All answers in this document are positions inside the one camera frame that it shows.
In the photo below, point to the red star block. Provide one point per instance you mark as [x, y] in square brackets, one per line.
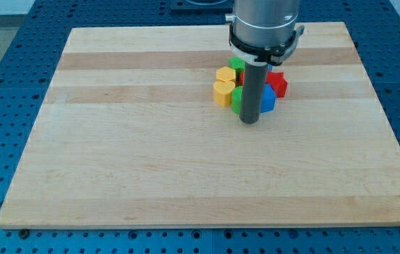
[277, 82]

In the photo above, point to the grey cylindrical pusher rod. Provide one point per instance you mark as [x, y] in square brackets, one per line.
[253, 88]

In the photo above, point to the red block behind rod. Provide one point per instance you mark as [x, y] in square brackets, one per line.
[241, 78]

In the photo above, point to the blue pentagon block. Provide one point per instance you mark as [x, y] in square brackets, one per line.
[268, 99]

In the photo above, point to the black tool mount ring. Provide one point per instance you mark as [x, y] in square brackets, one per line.
[259, 56]

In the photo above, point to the green block rear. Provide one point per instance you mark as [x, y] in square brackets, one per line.
[237, 64]

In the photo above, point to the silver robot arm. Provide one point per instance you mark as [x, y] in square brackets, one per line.
[262, 33]

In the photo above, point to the yellow hexagon block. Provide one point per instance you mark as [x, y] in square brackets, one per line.
[225, 74]

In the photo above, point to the green block front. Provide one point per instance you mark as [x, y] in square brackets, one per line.
[236, 96]

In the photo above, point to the light wooden board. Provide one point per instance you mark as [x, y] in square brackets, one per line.
[128, 137]

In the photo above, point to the yellow heart block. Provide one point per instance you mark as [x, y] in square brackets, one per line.
[222, 92]

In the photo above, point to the green block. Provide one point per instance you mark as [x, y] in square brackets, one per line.
[237, 64]
[236, 96]

